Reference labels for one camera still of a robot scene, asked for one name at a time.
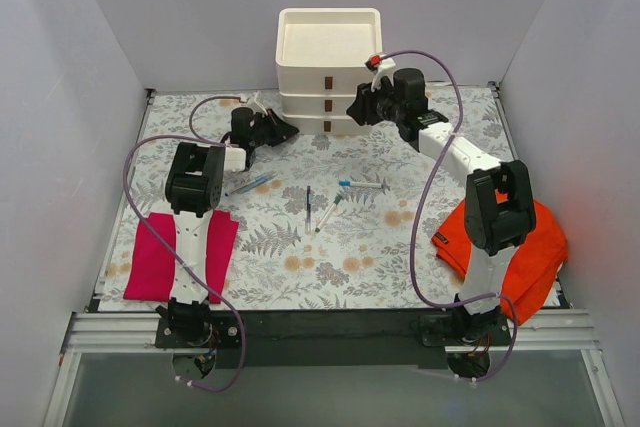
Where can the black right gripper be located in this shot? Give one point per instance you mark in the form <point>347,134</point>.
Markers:
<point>370,104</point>

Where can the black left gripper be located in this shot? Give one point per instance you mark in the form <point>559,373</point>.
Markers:
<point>270,125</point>

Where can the white drawer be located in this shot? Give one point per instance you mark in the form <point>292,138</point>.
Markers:
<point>332,125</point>
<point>316,105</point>

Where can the white bottom drawer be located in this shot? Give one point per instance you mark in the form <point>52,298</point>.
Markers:
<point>332,125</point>

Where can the white green pen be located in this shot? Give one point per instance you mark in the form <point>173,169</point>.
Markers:
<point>329,212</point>

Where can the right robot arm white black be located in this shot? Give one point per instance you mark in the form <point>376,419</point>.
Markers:
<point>498,211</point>

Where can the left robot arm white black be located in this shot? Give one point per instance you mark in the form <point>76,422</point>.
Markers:
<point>194,188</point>

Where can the blue capped white pen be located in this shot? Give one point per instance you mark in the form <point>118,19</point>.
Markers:
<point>260,181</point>

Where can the white stacked drawer unit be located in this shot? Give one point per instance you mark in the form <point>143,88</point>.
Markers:
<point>324,50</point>

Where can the white teal capped marker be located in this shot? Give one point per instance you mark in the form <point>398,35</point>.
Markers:
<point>360,184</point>

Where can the dark blue pen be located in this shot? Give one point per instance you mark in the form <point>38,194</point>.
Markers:
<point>308,210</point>

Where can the floral patterned table mat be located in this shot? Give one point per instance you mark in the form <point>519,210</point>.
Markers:
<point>359,259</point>

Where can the magenta folded cloth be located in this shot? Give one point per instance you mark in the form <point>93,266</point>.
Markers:
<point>152,275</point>

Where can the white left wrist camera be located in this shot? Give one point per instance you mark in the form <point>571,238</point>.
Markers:
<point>254,101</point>

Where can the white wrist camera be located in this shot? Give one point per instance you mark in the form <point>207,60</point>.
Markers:
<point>380,66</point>
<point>254,101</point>

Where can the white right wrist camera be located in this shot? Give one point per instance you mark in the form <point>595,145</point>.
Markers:
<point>380,66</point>

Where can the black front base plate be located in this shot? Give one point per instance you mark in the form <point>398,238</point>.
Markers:
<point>327,338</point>

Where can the aluminium front frame rail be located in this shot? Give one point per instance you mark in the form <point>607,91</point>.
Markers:
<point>549,330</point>

